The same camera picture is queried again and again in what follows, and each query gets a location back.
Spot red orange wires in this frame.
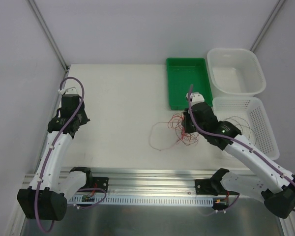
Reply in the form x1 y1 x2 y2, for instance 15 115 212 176
148 112 200 151

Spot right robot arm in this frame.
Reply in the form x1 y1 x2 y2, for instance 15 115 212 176
182 101 295 219

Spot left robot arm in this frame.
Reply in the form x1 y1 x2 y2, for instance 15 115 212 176
17 94 94 221

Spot white perforated basket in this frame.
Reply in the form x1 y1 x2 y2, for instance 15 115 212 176
212 97 280 160

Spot green plastic tray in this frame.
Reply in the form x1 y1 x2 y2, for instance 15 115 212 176
166 58 213 111

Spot white plastic tub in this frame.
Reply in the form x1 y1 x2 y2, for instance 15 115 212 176
207 48 266 98

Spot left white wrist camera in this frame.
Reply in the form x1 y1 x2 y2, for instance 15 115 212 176
58 87 78 95

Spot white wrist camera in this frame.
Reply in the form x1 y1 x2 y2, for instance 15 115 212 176
58 87 78 95
185 92 205 103

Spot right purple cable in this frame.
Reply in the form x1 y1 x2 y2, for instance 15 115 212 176
188 84 295 213

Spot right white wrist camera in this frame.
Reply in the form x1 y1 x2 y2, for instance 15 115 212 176
185 92 205 103

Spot thin black wire in basket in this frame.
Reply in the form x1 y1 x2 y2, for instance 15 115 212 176
222 116 258 146

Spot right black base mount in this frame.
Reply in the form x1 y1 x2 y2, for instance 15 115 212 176
194 179 238 196

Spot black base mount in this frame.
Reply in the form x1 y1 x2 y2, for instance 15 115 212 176
93 177 109 193
194 179 238 196

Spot aluminium rail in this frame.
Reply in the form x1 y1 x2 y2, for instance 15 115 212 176
19 168 286 199

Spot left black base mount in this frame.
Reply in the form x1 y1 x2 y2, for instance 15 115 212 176
93 177 109 193

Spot white slotted cable duct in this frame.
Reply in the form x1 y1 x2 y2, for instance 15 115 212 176
68 193 213 207

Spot left aluminium corner post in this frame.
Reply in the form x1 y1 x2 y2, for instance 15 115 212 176
26 0 69 72

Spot aluminium corner post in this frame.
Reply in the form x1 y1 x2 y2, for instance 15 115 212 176
249 0 288 53
26 0 69 72

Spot right aluminium corner post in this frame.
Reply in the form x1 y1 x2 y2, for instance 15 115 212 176
249 0 288 53

